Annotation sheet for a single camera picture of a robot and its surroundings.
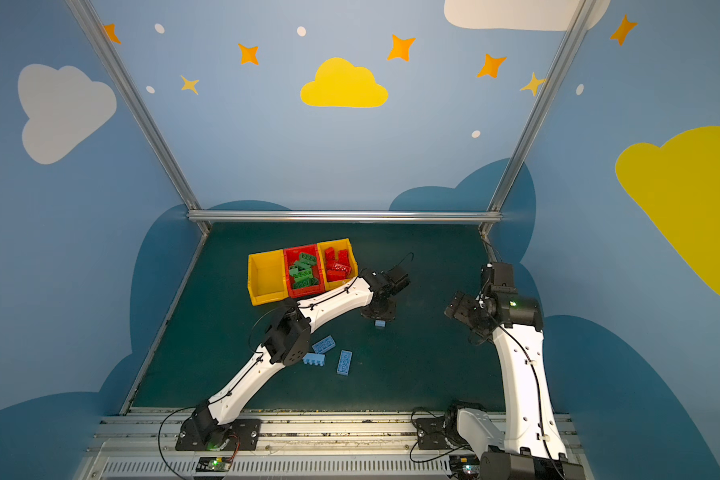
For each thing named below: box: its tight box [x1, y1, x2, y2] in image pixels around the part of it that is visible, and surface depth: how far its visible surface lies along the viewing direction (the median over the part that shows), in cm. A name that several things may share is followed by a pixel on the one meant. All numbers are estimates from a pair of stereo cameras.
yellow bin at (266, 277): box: [247, 249, 289, 307], surface depth 103 cm
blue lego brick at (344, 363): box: [336, 350, 353, 376], surface depth 88 cm
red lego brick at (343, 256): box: [338, 249, 350, 265], surface depth 111 cm
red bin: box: [284, 244, 325, 299], surface depth 102 cm
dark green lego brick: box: [300, 252, 316, 266], surface depth 109 cm
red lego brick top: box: [324, 247, 338, 268], surface depth 110 cm
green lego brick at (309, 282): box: [293, 277, 319, 289], surface depth 103 cm
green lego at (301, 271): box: [289, 264, 313, 279], surface depth 103 cm
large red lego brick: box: [327, 263, 352, 282], surface depth 103 cm
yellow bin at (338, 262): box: [316, 238, 359, 291], surface depth 109 cm
